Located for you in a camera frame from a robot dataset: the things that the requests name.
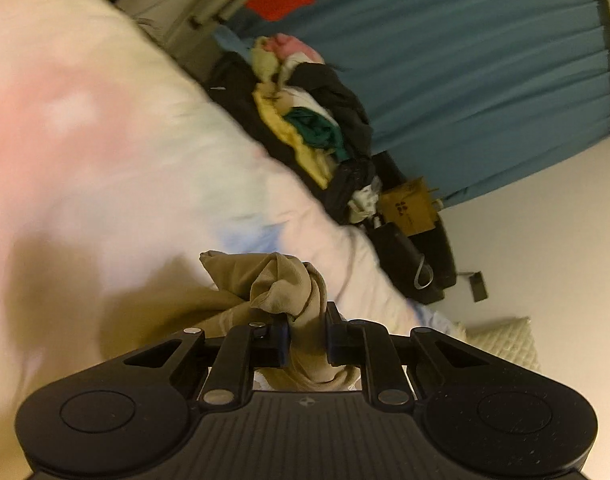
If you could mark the black armchair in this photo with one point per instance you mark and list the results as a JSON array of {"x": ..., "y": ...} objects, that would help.
[{"x": 405, "y": 255}]

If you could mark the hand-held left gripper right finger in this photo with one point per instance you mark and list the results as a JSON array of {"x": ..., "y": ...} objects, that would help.
[{"x": 330, "y": 340}]

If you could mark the small white garment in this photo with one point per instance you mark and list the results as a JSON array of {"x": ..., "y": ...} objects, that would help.
[{"x": 366, "y": 202}]

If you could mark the quilted pillow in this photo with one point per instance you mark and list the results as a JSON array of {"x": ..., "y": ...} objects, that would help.
[{"x": 505, "y": 345}]

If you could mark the blue cushion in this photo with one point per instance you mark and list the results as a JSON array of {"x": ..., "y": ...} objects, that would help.
[{"x": 230, "y": 40}]

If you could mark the wide blue curtain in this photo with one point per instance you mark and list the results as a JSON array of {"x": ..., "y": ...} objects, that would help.
[{"x": 460, "y": 60}]

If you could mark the brown paper bag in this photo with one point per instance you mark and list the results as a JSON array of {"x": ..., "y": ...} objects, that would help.
[{"x": 410, "y": 205}]

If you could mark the pink garment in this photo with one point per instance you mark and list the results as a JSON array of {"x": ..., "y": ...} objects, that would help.
[{"x": 292, "y": 47}]

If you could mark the white bed duvet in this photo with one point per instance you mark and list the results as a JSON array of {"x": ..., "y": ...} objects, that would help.
[{"x": 110, "y": 135}]

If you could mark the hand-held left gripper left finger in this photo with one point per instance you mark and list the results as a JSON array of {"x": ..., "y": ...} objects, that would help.
[{"x": 283, "y": 342}]

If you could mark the yellow garment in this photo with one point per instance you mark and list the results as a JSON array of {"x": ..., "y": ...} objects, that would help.
[{"x": 295, "y": 145}]

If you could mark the tan garment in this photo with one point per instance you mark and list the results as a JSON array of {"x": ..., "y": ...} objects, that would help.
[{"x": 285, "y": 285}]

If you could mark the dark wall socket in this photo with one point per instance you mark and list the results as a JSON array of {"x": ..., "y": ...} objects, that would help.
[{"x": 477, "y": 286}]

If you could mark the pale green garment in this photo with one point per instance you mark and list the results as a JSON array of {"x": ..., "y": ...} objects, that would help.
[{"x": 265, "y": 62}]

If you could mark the small dark garment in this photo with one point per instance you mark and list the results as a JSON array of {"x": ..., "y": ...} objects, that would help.
[{"x": 350, "y": 180}]

